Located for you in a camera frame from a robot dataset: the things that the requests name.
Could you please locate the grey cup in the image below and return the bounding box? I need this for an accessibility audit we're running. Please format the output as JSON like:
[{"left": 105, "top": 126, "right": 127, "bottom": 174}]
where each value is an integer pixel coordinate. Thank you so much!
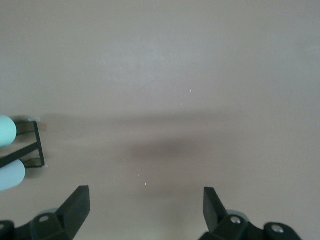
[{"left": 0, "top": 158, "right": 27, "bottom": 193}]

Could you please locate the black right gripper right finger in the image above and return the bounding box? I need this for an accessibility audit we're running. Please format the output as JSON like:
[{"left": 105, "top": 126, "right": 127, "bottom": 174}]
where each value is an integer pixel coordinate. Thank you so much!
[{"left": 201, "top": 186, "right": 264, "bottom": 240}]

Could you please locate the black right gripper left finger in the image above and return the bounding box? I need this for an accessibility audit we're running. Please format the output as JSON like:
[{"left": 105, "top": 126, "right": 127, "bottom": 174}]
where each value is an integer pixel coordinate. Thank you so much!
[{"left": 17, "top": 185, "right": 91, "bottom": 240}]

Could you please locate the black cup rack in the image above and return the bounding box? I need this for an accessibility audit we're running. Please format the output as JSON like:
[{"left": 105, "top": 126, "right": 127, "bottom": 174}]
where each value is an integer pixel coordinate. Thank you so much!
[{"left": 0, "top": 120, "right": 46, "bottom": 169}]

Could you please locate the pale green cup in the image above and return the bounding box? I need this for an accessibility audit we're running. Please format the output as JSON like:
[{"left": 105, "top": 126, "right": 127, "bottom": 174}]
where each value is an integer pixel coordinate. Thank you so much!
[{"left": 0, "top": 115, "right": 18, "bottom": 149}]

